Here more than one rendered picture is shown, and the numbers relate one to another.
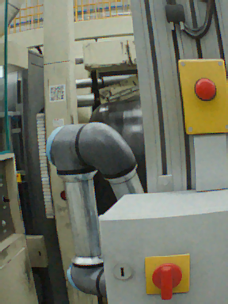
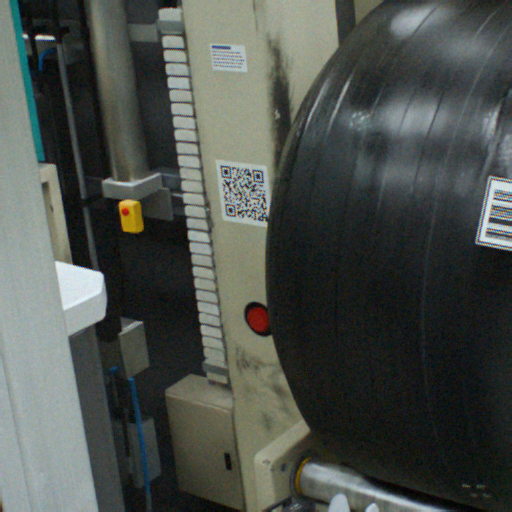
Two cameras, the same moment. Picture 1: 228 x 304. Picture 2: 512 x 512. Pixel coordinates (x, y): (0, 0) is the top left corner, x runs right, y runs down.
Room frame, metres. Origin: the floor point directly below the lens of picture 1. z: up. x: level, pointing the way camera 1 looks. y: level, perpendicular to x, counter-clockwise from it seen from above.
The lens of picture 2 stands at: (0.81, -0.54, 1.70)
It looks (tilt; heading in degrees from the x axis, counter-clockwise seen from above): 21 degrees down; 33
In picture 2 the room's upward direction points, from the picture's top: 7 degrees counter-clockwise
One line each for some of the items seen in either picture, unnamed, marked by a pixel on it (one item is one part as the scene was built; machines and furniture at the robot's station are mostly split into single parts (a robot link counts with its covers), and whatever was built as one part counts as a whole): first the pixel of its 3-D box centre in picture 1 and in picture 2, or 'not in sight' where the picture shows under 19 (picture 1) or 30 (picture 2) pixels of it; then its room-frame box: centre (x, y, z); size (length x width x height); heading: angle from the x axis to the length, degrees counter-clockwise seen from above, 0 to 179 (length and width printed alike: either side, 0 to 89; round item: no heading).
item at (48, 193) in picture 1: (46, 166); (210, 199); (2.06, 0.32, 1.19); 0.05 x 0.04 x 0.48; 173
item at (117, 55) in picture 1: (145, 54); not in sight; (2.34, -0.19, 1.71); 0.61 x 0.25 x 0.15; 83
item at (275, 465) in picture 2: not in sight; (362, 420); (2.09, 0.15, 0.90); 0.40 x 0.03 x 0.10; 173
